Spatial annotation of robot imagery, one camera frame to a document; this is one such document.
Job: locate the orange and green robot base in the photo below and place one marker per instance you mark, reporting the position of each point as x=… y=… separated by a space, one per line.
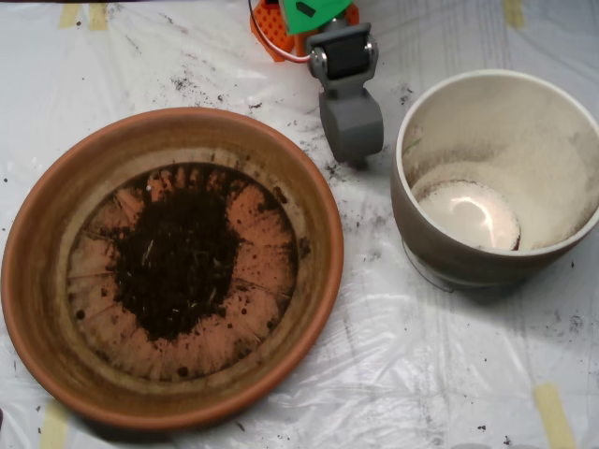
x=276 y=33

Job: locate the beige masking tape strip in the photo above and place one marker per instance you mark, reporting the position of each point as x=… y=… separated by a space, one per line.
x=54 y=425
x=68 y=15
x=514 y=13
x=554 y=416
x=98 y=16

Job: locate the dark potting soil pile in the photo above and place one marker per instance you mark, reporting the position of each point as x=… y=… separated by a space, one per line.
x=178 y=262

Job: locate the white ceramic plant pot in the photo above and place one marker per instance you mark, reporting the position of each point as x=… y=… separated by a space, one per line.
x=515 y=131

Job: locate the terracotta clay saucer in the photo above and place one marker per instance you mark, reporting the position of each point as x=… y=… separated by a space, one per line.
x=187 y=397

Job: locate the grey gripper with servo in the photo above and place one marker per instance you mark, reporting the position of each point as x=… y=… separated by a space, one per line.
x=359 y=163

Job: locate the clear plastic cover sheet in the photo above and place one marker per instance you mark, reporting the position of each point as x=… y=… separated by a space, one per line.
x=398 y=351

